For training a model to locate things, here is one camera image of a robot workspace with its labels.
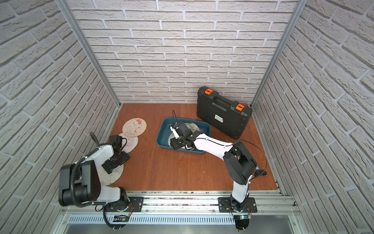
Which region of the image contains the cream line-art coaster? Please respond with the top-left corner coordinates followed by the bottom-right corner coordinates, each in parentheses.
top-left (168, 122), bottom-right (200, 151)

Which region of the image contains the teal plastic storage box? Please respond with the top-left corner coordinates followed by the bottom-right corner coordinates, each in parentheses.
top-left (156, 117), bottom-right (211, 151)

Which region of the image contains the butterfly pastel coaster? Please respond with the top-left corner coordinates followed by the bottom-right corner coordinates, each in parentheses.
top-left (97, 165), bottom-right (124, 186)

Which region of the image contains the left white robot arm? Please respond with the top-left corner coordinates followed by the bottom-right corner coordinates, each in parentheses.
top-left (58, 132), bottom-right (130, 211)

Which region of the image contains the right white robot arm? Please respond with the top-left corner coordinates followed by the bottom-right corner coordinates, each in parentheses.
top-left (170, 122), bottom-right (258, 211)

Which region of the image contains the pink rainbow unicorn coaster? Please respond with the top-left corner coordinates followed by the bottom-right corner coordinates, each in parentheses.
top-left (119, 133), bottom-right (138, 153)

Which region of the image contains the black plastic tool case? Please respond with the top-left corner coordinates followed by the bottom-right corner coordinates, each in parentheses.
top-left (196, 86), bottom-right (253, 139)

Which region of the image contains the small black clip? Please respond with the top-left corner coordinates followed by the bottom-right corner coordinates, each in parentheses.
top-left (254, 166), bottom-right (267, 177)

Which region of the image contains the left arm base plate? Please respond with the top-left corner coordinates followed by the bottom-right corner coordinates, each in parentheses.
top-left (104, 197), bottom-right (144, 213)

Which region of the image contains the black corrugated cable conduit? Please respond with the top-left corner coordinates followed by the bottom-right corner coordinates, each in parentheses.
top-left (69, 131), bottom-right (101, 208)

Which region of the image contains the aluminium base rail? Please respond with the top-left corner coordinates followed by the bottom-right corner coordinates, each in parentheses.
top-left (62, 191), bottom-right (301, 225)

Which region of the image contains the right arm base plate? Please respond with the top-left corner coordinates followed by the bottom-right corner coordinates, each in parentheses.
top-left (218, 196), bottom-right (258, 214)

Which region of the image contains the aluminium corner post left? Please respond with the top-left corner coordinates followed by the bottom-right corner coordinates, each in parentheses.
top-left (55, 0), bottom-right (122, 107)

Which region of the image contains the aluminium corner post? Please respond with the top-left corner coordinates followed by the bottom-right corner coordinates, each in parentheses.
top-left (250, 0), bottom-right (308, 109)
top-left (55, 0), bottom-right (122, 107)

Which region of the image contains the aluminium corner post right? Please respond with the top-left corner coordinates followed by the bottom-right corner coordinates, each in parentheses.
top-left (250, 0), bottom-right (308, 109)

